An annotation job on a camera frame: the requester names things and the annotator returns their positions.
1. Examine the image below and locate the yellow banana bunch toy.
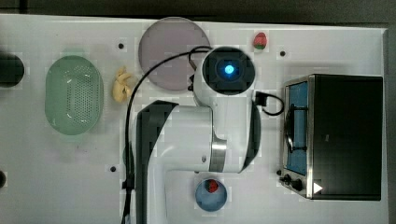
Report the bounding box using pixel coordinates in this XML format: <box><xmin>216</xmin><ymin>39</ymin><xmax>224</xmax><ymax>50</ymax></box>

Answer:
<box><xmin>112</xmin><ymin>66</ymin><xmax>133</xmax><ymax>103</ymax></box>

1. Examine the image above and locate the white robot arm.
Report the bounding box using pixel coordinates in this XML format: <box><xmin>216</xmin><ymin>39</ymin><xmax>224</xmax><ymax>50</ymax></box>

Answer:
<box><xmin>131</xmin><ymin>47</ymin><xmax>261</xmax><ymax>224</ymax></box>

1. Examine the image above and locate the green perforated colander basket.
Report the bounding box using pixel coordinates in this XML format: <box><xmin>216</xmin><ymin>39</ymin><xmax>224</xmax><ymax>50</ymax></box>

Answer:
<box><xmin>45</xmin><ymin>55</ymin><xmax>104</xmax><ymax>135</ymax></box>

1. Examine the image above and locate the blue bowl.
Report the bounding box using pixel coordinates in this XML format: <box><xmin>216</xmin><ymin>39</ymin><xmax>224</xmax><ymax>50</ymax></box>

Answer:
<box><xmin>194</xmin><ymin>178</ymin><xmax>228</xmax><ymax>212</ymax></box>

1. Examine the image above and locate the black cylinder cup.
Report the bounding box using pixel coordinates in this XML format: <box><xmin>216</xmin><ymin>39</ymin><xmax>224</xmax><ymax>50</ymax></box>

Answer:
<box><xmin>0</xmin><ymin>52</ymin><xmax>24</xmax><ymax>88</ymax></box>
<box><xmin>0</xmin><ymin>171</ymin><xmax>7</xmax><ymax>189</ymax></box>

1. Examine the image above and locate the grey round plate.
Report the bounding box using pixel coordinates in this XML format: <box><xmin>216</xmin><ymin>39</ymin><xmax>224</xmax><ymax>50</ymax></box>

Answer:
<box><xmin>138</xmin><ymin>17</ymin><xmax>210</xmax><ymax>91</ymax></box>

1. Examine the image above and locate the black oven door handle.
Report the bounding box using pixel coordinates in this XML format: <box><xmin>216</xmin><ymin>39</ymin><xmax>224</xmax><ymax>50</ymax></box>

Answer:
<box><xmin>285</xmin><ymin>104</ymin><xmax>308</xmax><ymax>153</ymax></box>

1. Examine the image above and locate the red strawberry in bowl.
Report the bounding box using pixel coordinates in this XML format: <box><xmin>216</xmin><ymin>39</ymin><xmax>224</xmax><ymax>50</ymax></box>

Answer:
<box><xmin>206</xmin><ymin>179</ymin><xmax>219</xmax><ymax>193</ymax></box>

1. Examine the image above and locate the red strawberry toy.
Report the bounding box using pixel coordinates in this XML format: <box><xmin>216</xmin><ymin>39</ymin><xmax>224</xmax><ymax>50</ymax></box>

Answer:
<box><xmin>253</xmin><ymin>32</ymin><xmax>267</xmax><ymax>49</ymax></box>

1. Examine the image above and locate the black toaster oven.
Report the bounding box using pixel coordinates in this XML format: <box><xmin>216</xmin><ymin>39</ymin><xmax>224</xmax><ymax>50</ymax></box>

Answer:
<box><xmin>277</xmin><ymin>74</ymin><xmax>383</xmax><ymax>201</ymax></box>

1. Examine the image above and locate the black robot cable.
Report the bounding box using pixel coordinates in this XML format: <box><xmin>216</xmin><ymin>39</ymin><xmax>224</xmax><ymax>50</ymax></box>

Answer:
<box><xmin>120</xmin><ymin>46</ymin><xmax>214</xmax><ymax>224</ymax></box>

